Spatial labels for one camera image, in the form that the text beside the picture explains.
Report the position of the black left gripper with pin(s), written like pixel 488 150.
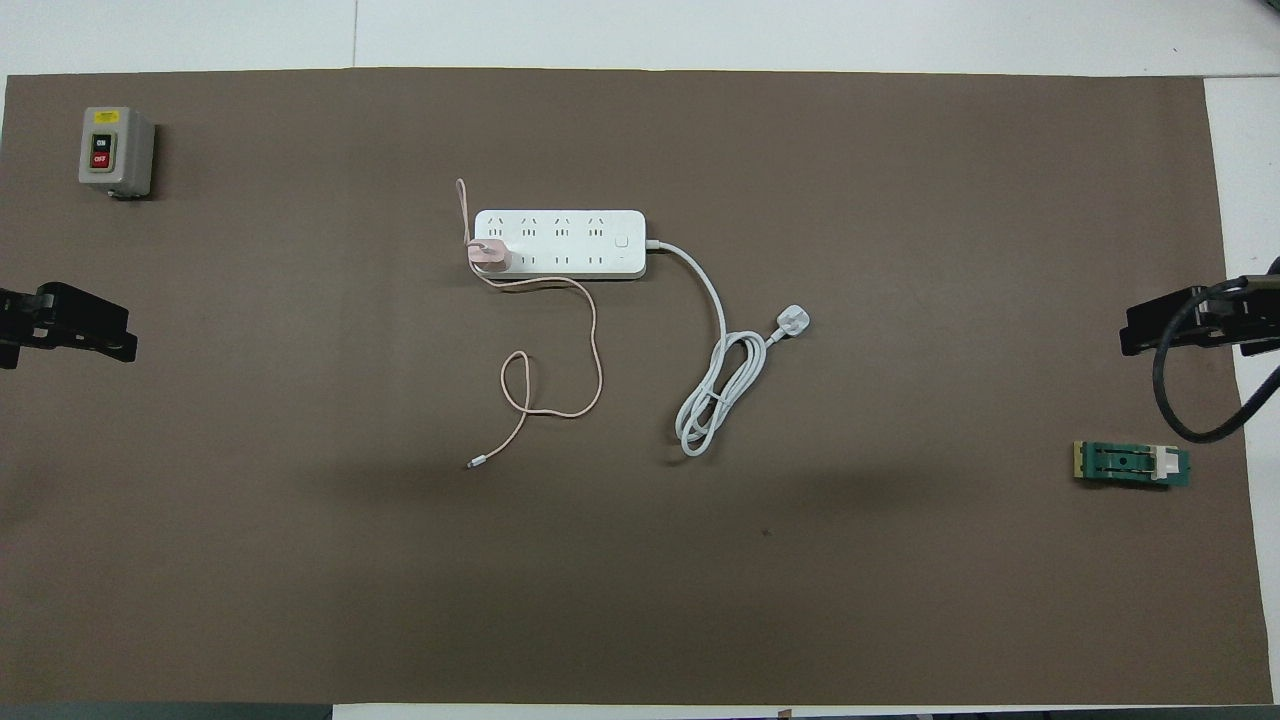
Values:
pixel 18 320

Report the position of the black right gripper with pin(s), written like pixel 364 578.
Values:
pixel 1245 315

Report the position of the pink charger adapter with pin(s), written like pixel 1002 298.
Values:
pixel 488 255

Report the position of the white three-pin plug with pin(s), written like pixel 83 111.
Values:
pixel 795 322

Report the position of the white power strip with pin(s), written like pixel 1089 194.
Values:
pixel 570 245

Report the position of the grey push button box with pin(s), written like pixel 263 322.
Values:
pixel 115 150

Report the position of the brown table mat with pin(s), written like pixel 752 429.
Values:
pixel 700 600

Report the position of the green knife switch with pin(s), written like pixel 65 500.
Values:
pixel 1125 463

